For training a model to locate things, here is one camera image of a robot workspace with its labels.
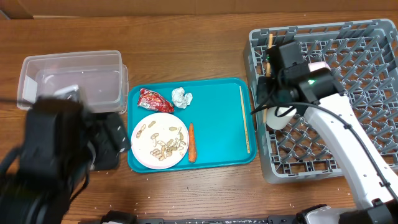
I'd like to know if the teal serving tray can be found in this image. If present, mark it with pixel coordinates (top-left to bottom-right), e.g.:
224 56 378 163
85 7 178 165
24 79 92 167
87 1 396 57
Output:
127 78 257 171

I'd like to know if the white tissue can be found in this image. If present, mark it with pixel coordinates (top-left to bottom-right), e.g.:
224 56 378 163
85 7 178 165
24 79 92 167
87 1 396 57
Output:
172 87 193 109

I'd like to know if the pink bowl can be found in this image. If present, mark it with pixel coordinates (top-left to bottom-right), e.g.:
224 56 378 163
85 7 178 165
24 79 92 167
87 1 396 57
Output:
308 62 331 72

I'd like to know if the white plate with peanuts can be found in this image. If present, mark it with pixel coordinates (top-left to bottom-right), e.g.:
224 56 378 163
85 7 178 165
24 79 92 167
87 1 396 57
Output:
131 113 190 170

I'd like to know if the white cup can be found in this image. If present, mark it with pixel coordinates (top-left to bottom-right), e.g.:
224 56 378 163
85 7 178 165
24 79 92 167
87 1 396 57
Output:
266 106 297 130

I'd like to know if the clear plastic bin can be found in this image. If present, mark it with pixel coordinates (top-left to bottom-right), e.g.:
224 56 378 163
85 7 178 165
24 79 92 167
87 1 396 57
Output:
17 50 129 114

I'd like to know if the orange carrot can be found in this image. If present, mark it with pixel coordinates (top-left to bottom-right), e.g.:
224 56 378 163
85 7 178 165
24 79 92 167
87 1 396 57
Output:
188 123 197 163

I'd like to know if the grey dishwasher rack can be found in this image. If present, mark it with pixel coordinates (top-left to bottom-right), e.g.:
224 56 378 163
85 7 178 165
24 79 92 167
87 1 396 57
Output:
243 19 397 184

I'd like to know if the red snack wrapper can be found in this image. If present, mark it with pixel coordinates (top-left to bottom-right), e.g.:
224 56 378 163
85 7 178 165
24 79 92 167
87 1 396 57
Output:
137 88 174 113

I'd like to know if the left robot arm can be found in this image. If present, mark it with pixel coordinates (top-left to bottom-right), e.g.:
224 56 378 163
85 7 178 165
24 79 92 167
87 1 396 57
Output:
1 97 131 224

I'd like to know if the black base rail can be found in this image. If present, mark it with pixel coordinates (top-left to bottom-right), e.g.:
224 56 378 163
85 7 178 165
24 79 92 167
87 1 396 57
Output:
95 215 299 224

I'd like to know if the black tray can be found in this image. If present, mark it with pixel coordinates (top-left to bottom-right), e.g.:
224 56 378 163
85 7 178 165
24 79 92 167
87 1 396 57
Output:
91 113 121 171

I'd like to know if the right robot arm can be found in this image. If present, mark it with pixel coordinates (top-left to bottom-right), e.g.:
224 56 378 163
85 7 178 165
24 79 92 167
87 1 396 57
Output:
253 40 397 224

